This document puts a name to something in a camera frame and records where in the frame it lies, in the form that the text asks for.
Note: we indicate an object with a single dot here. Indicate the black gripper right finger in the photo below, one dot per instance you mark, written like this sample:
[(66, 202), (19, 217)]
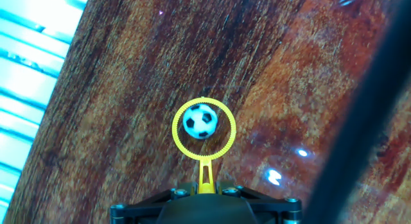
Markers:
[(269, 206)]

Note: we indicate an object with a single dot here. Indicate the small soccer ball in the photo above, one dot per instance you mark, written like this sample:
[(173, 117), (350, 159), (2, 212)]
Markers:
[(199, 124)]

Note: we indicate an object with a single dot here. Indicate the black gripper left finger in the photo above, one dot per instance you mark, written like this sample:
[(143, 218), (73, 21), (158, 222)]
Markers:
[(144, 204)]

